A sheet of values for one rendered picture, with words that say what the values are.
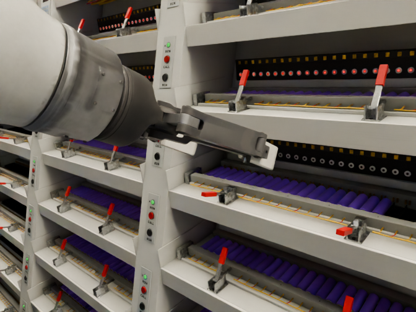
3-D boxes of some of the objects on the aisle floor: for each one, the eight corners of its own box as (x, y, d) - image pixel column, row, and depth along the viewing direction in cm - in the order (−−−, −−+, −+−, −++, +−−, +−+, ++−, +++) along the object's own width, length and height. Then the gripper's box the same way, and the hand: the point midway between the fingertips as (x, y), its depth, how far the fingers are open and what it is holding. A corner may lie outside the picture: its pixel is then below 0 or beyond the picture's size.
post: (131, 545, 89) (205, -180, 75) (111, 515, 95) (176, -160, 81) (186, 489, 104) (256, -123, 90) (165, 467, 110) (228, -109, 97)
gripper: (31, 127, 40) (164, 164, 56) (182, 155, 23) (309, 197, 39) (49, 65, 40) (176, 120, 56) (209, 51, 24) (322, 134, 40)
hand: (226, 150), depth 47 cm, fingers open, 13 cm apart
